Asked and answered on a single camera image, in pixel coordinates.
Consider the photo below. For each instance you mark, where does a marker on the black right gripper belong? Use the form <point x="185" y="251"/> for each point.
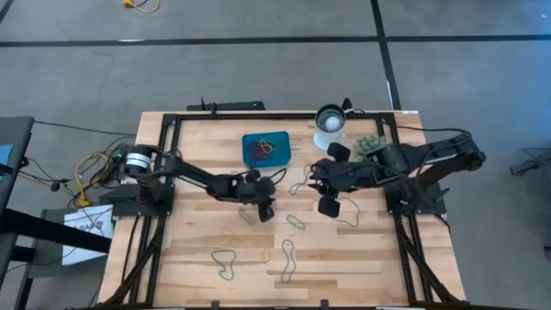
<point x="333" y="178"/>

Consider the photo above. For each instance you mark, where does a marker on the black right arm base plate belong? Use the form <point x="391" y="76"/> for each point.
<point x="437" y="206"/>

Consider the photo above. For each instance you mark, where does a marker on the red rubber band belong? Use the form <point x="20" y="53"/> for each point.
<point x="255" y="150"/>

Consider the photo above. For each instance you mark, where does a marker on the green rubber band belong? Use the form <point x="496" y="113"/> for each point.
<point x="249" y="218"/>
<point x="297" y="223"/>

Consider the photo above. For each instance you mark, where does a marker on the yellow rubber band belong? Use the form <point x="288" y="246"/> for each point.
<point x="269" y="148"/>
<point x="267" y="256"/>

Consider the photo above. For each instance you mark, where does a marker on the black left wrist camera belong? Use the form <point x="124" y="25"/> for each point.
<point x="266" y="213"/>

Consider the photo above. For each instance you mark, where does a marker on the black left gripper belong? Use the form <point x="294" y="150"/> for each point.
<point x="258" y="189"/>

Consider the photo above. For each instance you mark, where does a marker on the white cup with ball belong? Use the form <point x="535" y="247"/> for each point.
<point x="329" y="142"/>

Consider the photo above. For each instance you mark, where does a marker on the white paper sheet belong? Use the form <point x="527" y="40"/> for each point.
<point x="92" y="215"/>

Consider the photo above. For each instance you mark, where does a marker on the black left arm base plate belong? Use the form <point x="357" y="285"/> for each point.
<point x="129" y="208"/>

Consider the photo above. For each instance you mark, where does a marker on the black metal table frame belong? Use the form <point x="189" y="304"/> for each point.
<point x="193" y="116"/>

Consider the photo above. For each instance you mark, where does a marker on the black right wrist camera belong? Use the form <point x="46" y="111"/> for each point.
<point x="329" y="207"/>

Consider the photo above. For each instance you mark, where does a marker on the grey rubber band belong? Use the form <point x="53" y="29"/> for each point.
<point x="291" y="189"/>

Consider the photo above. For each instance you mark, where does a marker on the black bar with antenna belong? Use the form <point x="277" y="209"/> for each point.
<point x="241" y="105"/>

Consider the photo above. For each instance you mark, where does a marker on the blue item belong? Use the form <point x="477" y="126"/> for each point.
<point x="5" y="157"/>

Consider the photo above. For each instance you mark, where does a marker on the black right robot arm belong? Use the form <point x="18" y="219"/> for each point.
<point x="430" y="159"/>

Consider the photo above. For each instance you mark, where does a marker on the green potted plant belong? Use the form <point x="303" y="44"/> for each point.
<point x="368" y="144"/>

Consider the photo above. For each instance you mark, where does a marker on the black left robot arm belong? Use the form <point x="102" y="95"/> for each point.
<point x="193" y="172"/>

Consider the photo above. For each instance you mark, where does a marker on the black beam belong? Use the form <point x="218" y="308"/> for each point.
<point x="43" y="230"/>

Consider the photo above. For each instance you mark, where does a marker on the teal plastic bin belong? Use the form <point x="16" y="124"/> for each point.
<point x="245" y="138"/>

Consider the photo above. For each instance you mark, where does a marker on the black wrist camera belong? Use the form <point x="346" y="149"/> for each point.
<point x="266" y="213"/>
<point x="329" y="207"/>

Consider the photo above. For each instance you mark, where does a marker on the teal rubber band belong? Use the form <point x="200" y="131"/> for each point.
<point x="287" y="240"/>
<point x="358" y="212"/>
<point x="226" y="250"/>

